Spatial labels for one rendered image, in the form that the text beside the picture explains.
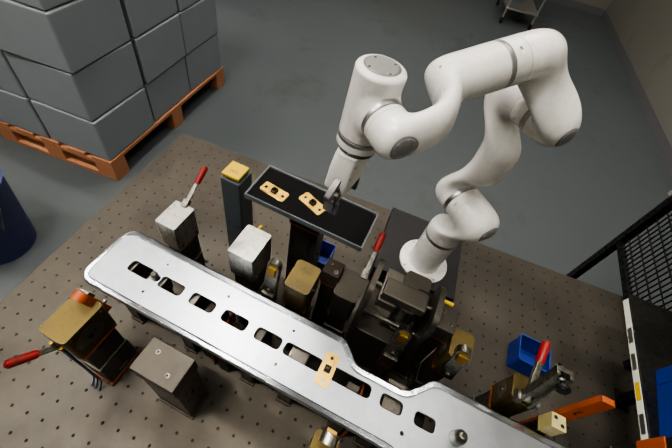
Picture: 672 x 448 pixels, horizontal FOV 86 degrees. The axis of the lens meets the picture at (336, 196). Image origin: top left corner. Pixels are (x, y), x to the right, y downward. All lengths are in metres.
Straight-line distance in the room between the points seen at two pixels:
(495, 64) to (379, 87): 0.23
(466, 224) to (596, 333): 0.88
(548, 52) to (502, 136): 0.27
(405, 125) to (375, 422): 0.72
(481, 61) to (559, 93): 0.23
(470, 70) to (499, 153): 0.37
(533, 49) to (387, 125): 0.33
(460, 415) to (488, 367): 0.46
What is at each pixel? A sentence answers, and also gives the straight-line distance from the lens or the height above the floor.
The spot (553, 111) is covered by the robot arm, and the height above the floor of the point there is 1.60.
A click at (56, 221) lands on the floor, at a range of 2.73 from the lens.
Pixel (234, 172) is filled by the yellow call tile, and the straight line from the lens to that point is 1.12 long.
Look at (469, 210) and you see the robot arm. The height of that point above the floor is 1.21.
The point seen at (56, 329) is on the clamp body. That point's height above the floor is 1.06.
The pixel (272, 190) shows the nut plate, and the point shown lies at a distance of 1.05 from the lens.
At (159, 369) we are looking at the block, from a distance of 1.00.
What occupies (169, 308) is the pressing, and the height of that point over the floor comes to 1.00.
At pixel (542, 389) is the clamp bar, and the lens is 1.06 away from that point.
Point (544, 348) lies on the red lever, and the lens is 1.09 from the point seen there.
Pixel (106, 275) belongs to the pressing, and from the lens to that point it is 1.18.
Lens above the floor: 1.97
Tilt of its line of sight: 48 degrees down
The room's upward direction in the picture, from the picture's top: 13 degrees clockwise
